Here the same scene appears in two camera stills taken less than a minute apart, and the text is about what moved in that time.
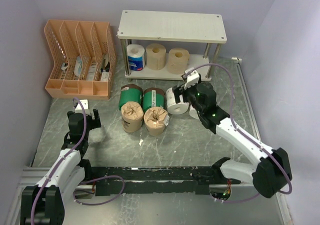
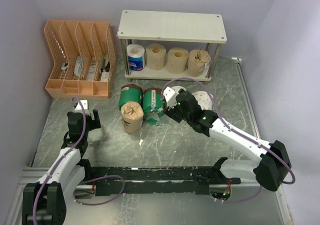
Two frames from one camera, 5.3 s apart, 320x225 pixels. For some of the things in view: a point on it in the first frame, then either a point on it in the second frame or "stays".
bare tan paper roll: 156,56 stays
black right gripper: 179,90 → 173,113
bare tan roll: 178,61 stays
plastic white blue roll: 135,53 stays
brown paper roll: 156,118 → 199,60
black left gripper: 95,122 stays
